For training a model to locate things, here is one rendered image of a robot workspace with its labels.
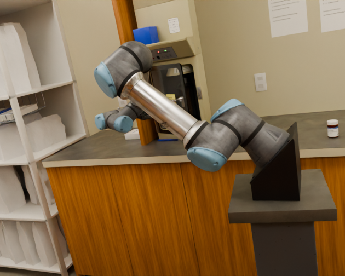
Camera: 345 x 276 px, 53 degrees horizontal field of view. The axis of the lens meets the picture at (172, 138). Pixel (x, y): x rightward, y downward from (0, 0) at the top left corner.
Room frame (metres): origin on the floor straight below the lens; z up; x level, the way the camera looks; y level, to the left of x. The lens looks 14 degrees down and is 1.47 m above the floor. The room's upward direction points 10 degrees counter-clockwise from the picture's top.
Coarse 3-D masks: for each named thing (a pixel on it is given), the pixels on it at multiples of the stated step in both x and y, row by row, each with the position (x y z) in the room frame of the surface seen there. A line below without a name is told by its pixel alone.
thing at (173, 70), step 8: (168, 64) 1.89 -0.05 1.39; (176, 64) 1.84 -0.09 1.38; (152, 72) 2.01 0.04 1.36; (160, 72) 1.95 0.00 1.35; (168, 72) 1.90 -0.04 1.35; (176, 72) 1.85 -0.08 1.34; (152, 80) 2.02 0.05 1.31; (160, 80) 1.96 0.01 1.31; (168, 80) 1.91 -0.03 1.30; (176, 80) 1.86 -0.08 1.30; (160, 88) 1.97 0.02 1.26; (168, 88) 1.92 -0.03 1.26; (176, 88) 1.87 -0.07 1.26; (184, 88) 1.82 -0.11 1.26; (176, 96) 1.88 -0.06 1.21; (184, 96) 1.83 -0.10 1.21; (184, 104) 1.84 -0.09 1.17; (160, 128) 2.03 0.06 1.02
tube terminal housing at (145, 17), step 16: (176, 0) 1.97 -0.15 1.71; (192, 0) 2.02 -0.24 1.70; (144, 16) 2.05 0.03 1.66; (160, 16) 2.01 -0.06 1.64; (176, 16) 1.97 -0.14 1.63; (192, 16) 1.98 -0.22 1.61; (160, 32) 2.02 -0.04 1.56; (192, 32) 1.94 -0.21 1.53; (160, 64) 2.03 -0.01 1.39; (192, 64) 1.95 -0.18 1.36; (208, 96) 2.04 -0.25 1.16; (208, 112) 2.00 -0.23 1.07
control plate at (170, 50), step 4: (160, 48) 1.92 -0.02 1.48; (164, 48) 1.92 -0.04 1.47; (168, 48) 1.91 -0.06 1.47; (152, 52) 1.96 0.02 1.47; (156, 52) 1.95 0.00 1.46; (160, 52) 1.94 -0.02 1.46; (164, 52) 1.94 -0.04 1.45; (168, 52) 1.93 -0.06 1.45; (172, 52) 1.93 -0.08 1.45; (152, 56) 1.98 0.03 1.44; (156, 56) 1.98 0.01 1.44; (160, 56) 1.97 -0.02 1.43; (164, 56) 1.97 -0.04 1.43; (168, 56) 1.96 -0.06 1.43; (172, 56) 1.95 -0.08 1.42; (176, 56) 1.95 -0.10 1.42; (156, 60) 2.00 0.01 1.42
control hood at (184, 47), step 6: (192, 36) 1.94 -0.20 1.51; (162, 42) 1.89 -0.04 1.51; (168, 42) 1.88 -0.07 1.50; (174, 42) 1.87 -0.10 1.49; (180, 42) 1.86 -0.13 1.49; (186, 42) 1.85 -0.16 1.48; (192, 42) 1.91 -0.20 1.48; (150, 48) 1.94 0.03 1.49; (156, 48) 1.93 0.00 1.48; (174, 48) 1.90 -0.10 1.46; (180, 48) 1.90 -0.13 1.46; (186, 48) 1.89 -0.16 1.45; (192, 48) 1.90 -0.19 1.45; (180, 54) 1.93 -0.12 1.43; (186, 54) 1.92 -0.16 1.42; (192, 54) 1.92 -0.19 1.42; (162, 60) 2.00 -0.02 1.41
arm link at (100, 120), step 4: (108, 112) 1.60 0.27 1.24; (112, 112) 1.61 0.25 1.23; (116, 112) 1.61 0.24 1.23; (96, 116) 1.58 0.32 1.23; (100, 116) 1.57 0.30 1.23; (104, 116) 1.57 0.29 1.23; (96, 120) 1.58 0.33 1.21; (100, 120) 1.55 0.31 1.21; (104, 120) 1.56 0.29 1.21; (96, 124) 1.59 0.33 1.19; (100, 124) 1.56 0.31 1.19; (104, 124) 1.56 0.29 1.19; (100, 128) 1.57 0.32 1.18; (104, 128) 1.57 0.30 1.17; (108, 128) 1.57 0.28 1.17
